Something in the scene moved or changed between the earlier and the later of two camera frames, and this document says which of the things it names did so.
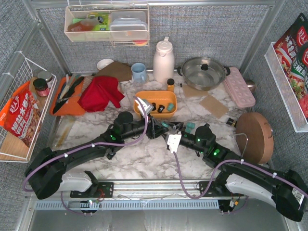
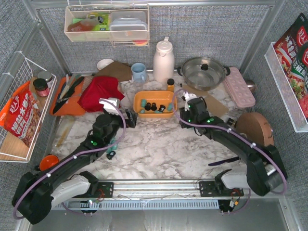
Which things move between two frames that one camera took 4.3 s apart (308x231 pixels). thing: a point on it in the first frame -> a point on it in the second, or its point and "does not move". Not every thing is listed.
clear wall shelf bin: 123,25 does not move
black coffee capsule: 160,108 does not move
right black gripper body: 179,133 -> 184,118
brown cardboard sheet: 213,107 does not move
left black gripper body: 154,130 -> 128,118
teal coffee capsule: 171,105 does not move
